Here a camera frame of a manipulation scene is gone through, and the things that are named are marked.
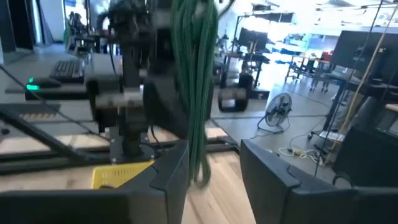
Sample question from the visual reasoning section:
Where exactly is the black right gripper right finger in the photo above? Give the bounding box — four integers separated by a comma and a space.
240, 139, 398, 224

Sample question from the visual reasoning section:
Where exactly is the black rig frame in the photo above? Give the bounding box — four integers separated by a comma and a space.
0, 107, 94, 164

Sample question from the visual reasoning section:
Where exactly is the black floor fan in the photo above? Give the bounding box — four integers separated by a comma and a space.
256, 92, 294, 135

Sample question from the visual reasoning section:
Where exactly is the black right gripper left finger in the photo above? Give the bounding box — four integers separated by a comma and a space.
0, 139, 190, 224

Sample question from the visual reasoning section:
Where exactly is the black keyboard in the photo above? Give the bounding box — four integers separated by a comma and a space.
49, 58, 86, 84

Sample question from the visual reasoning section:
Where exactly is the white power strip cable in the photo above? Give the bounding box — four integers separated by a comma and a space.
277, 146, 322, 163

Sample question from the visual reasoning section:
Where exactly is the yellow plastic basket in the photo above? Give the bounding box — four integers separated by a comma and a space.
90, 159, 155, 190

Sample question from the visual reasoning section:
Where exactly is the black arched stand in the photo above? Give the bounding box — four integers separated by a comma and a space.
217, 88, 250, 113

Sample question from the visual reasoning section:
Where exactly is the large black monitor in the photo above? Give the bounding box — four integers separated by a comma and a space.
330, 29, 398, 85

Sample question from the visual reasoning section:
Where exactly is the green braided cable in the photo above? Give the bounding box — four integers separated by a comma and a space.
170, 0, 220, 189

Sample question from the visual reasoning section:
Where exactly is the black operator desk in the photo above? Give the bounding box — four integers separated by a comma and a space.
4, 52, 125, 101

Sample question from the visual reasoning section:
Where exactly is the yellow hanging cord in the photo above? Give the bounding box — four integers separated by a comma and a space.
338, 2, 398, 135

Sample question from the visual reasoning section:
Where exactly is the black standing desk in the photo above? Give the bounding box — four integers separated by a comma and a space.
222, 51, 272, 100

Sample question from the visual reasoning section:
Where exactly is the black mouse with green light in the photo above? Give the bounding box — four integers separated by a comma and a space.
25, 77, 62, 92

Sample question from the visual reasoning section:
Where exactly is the black equipment case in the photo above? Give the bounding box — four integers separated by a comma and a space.
333, 124, 398, 188

